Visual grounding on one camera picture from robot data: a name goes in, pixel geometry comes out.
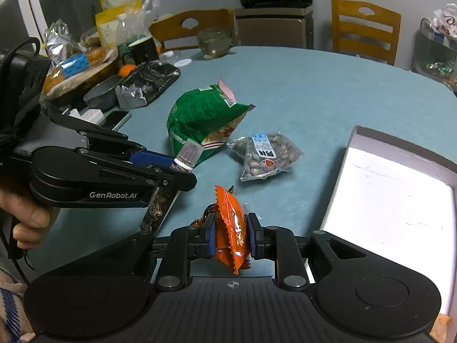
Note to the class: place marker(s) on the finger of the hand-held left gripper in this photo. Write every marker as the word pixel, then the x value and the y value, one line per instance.
pixel 160 180
pixel 150 157

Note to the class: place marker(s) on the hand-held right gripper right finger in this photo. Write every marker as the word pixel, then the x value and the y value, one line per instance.
pixel 252 237

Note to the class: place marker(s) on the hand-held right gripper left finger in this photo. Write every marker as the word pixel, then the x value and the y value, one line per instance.
pixel 211 239

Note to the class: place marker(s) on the orange candy wrapper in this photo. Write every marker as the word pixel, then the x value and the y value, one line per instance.
pixel 232 228

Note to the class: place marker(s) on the small bottle with dark label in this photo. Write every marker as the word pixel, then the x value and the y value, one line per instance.
pixel 160 203

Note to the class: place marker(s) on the green snack bag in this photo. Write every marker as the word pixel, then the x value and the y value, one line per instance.
pixel 200 114

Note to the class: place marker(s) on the clear bag of nuts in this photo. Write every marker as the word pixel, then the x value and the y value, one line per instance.
pixel 264 153

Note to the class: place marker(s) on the grey box with white inside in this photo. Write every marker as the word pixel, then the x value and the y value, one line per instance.
pixel 385 203

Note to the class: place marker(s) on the white plastic bag of snacks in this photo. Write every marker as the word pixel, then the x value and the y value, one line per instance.
pixel 446 21

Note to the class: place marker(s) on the person's left hand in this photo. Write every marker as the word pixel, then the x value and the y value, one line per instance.
pixel 32 218

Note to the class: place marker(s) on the dark red candy wrapper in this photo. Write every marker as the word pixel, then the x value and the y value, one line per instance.
pixel 205 218

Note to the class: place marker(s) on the black smartphone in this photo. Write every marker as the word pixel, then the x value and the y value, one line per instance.
pixel 117 118

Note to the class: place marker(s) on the black foil bag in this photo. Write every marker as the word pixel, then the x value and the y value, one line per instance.
pixel 150 82

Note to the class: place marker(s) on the blue-grey ceramic bowl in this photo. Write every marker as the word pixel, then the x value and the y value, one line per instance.
pixel 101 93

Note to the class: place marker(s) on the orange fruit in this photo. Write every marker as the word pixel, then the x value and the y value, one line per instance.
pixel 127 70

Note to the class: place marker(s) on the brown wooden tray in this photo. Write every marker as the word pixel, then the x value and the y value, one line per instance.
pixel 82 86

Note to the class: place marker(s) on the white round lid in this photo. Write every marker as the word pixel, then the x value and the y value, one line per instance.
pixel 182 62

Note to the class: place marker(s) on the small clear plastic bottle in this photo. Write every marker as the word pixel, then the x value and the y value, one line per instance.
pixel 166 56

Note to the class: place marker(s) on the black paper cup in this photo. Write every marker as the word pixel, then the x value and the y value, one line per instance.
pixel 142 51

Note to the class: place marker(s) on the bagged bread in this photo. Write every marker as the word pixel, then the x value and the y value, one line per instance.
pixel 71 66

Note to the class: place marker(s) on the plastic water bottle green label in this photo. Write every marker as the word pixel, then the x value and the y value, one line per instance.
pixel 125 39

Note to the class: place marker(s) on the glass tea cup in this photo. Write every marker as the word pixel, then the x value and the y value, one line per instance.
pixel 216 44

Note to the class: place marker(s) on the silver foil bag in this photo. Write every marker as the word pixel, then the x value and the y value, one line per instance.
pixel 57 39

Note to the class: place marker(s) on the clear plastic shopping bag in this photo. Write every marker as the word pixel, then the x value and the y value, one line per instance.
pixel 150 10

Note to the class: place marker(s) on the wooden chair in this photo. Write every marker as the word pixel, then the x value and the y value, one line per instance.
pixel 214 18
pixel 346 16

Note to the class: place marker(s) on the grey-brown cabinet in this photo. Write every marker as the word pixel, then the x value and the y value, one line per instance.
pixel 271 28

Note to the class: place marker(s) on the green candy bags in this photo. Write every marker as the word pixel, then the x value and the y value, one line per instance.
pixel 441 69

